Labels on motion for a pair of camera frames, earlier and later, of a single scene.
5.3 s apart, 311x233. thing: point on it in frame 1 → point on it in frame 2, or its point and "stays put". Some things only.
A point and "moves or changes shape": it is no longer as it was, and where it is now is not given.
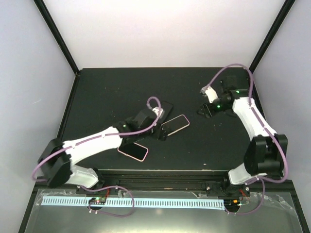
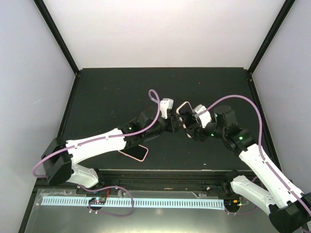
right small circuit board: [232, 202] stays put
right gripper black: [208, 111] → [197, 131]
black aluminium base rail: [114, 180] stays put
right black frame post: [271, 35] stays put
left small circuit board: [97, 201] stays put
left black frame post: [52, 27] stays put
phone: [176, 124] moves or changes shape
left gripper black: [157, 135] → [174, 125]
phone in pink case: [134, 150] stays put
